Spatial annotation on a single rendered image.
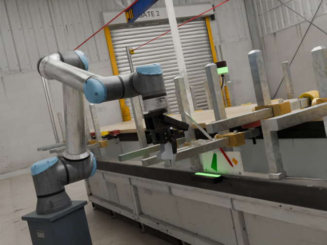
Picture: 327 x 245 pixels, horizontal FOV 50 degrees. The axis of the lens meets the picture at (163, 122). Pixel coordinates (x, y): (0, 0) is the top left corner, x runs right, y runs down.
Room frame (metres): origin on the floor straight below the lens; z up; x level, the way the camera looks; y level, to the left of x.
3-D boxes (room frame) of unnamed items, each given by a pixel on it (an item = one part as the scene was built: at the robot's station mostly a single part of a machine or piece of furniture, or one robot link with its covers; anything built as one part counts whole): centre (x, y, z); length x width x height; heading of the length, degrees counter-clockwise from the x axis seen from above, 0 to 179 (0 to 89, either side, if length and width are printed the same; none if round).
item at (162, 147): (1.29, 0.02, 0.86); 0.06 x 0.03 x 0.09; 120
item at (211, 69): (1.47, -0.24, 0.93); 0.04 x 0.04 x 0.48; 30
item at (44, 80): (3.91, 1.15, 1.20); 0.15 x 0.12 x 1.00; 30
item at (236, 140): (1.45, -0.25, 0.85); 0.14 x 0.06 x 0.05; 30
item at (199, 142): (1.35, -0.12, 0.87); 0.09 x 0.07 x 0.02; 120
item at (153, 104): (1.27, 0.01, 1.05); 0.10 x 0.09 x 0.05; 30
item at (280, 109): (1.23, -0.38, 0.95); 0.14 x 0.06 x 0.05; 30
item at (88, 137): (2.98, 0.65, 0.90); 0.04 x 0.04 x 0.48; 30
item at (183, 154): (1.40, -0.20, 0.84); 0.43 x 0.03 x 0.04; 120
